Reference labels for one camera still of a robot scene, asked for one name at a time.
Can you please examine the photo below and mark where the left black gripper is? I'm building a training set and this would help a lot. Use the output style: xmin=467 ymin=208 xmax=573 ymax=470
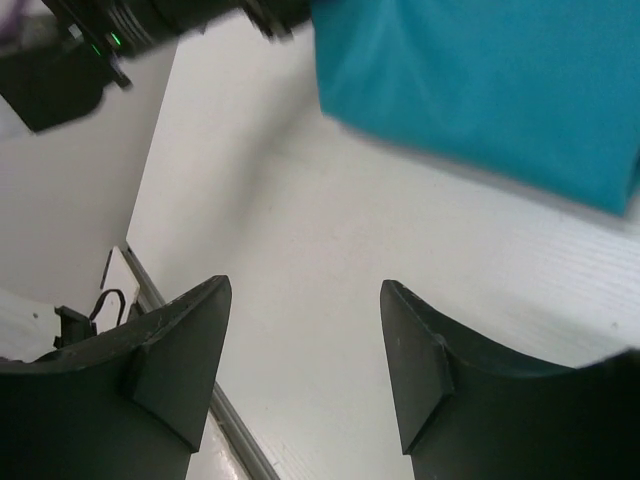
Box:
xmin=44 ymin=0 xmax=311 ymax=88

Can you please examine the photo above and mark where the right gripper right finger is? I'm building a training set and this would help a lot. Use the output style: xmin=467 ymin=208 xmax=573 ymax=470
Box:
xmin=380 ymin=280 xmax=639 ymax=479

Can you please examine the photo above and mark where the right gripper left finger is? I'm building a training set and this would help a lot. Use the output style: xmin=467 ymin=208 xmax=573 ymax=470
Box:
xmin=1 ymin=275 xmax=232 ymax=479

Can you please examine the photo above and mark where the teal t shirt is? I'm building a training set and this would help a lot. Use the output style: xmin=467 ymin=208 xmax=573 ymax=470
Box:
xmin=312 ymin=0 xmax=639 ymax=215

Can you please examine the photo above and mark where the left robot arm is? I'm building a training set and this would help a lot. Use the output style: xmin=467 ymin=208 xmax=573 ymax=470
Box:
xmin=1 ymin=0 xmax=311 ymax=138

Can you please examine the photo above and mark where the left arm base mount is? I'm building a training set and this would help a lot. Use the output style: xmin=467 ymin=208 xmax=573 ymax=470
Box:
xmin=52 ymin=244 xmax=166 ymax=351

